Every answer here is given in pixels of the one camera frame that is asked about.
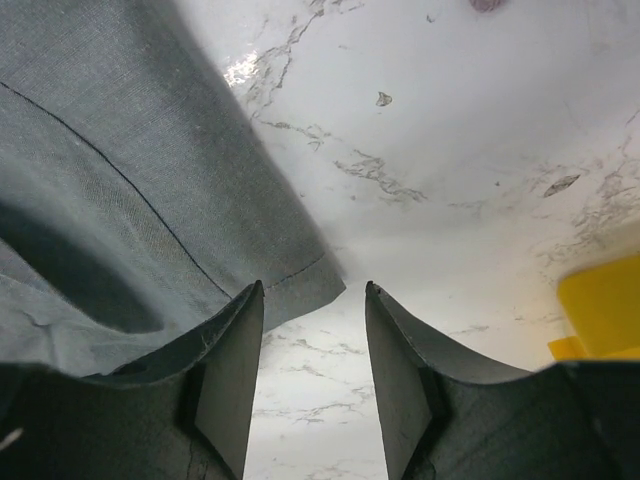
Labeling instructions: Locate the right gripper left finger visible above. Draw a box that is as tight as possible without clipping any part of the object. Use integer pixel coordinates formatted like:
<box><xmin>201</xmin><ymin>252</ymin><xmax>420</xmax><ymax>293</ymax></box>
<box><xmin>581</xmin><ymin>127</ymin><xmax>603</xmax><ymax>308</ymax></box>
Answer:
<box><xmin>1</xmin><ymin>283</ymin><xmax>264</xmax><ymax>479</ymax></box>

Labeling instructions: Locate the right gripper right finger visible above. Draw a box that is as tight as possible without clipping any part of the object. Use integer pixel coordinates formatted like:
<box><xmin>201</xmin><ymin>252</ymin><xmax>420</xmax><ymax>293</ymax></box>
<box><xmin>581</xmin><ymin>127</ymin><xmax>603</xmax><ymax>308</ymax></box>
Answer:
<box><xmin>365</xmin><ymin>283</ymin><xmax>639</xmax><ymax>479</ymax></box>

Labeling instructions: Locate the grey long sleeve shirt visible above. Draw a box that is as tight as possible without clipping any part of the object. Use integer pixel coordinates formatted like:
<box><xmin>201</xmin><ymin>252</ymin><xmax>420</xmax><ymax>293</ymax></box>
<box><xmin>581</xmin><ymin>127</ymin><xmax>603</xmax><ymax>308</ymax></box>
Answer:
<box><xmin>1</xmin><ymin>1</ymin><xmax>345</xmax><ymax>376</ymax></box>

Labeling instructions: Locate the yellow plastic bin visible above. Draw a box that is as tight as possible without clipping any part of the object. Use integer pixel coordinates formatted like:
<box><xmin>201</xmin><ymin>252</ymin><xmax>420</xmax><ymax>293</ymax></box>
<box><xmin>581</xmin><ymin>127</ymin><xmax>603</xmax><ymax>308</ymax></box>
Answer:
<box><xmin>548</xmin><ymin>255</ymin><xmax>639</xmax><ymax>361</ymax></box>

